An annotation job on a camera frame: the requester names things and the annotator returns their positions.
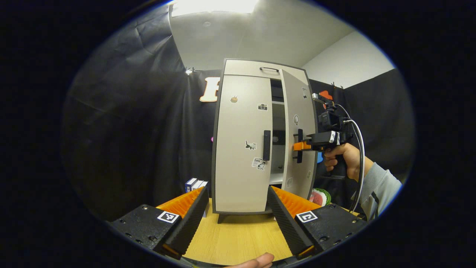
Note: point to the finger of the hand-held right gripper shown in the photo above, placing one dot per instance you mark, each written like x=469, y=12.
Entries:
x=301, y=146

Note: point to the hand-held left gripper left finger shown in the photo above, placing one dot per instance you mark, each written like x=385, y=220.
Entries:
x=189, y=223

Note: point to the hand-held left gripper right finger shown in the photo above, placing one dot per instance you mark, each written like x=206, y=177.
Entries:
x=288, y=227

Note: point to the beige cabinet door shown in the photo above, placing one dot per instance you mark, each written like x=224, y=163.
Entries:
x=297, y=104
x=238, y=167

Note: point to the beige double-door shoe cabinet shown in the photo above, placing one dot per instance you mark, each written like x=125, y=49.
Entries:
x=245, y=67

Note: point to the watermelon slice toy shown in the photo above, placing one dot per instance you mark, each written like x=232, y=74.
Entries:
x=321, y=197

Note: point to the black backdrop cloth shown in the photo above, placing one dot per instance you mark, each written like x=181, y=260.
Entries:
x=130, y=130

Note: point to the ceiling light panel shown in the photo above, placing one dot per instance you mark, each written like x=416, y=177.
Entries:
x=214, y=6

